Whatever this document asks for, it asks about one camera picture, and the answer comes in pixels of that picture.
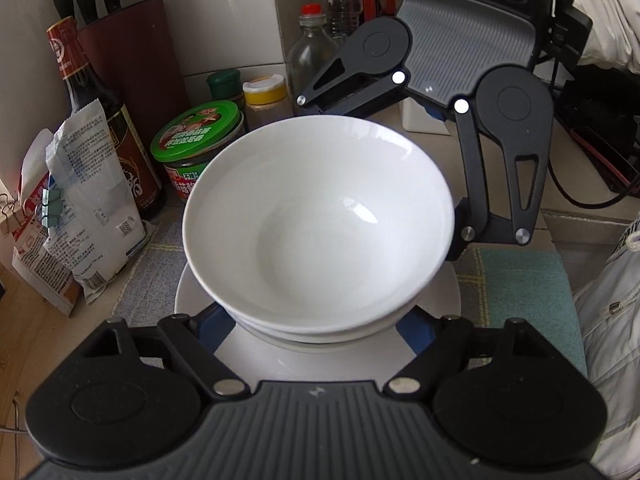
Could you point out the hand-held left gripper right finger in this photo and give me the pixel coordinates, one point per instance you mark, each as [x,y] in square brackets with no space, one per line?
[412,332]

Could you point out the dark soy sauce bottle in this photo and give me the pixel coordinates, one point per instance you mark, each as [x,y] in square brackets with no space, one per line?
[85,85]

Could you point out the white jacket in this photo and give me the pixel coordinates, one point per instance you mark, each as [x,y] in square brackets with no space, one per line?
[615,335]

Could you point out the grey checked mat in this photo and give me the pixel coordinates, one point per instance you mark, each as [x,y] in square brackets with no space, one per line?
[150,270]

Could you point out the white printed bag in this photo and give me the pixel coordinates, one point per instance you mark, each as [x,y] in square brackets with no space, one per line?
[95,210]

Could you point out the teal cloth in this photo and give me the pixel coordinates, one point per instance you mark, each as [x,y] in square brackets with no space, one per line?
[525,290]

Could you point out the orange and white bag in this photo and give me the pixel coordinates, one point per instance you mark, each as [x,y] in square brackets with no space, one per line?
[35,260]

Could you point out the dark red knife block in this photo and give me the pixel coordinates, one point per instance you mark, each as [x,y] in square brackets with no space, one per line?
[135,60]

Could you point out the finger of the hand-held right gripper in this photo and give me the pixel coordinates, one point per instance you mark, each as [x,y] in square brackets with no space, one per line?
[480,225]
[350,95]

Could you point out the dark liquid bottle green label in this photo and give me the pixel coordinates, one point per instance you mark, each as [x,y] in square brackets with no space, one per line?
[342,5]

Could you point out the green cap bottle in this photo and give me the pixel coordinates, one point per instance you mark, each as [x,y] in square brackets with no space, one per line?
[225,85]

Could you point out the white plastic box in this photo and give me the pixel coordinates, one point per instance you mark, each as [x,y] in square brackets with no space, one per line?
[415,120]

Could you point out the green lid sauce jar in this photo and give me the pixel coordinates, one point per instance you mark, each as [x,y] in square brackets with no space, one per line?
[195,135]

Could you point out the plain white bowl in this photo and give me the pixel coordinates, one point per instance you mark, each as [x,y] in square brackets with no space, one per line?
[320,210]

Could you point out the clear glass bottle red cap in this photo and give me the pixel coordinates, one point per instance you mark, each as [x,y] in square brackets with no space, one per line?
[310,50]

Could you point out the teal binder clip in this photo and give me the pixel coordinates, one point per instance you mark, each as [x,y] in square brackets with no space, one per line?
[52,207]

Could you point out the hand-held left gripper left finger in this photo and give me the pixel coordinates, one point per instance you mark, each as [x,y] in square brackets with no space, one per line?
[212,330]

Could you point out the metal binder clip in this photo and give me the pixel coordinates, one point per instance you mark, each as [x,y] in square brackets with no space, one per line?
[7,220]

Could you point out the black appliance red trim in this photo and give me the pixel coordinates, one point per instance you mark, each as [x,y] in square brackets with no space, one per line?
[600,125]

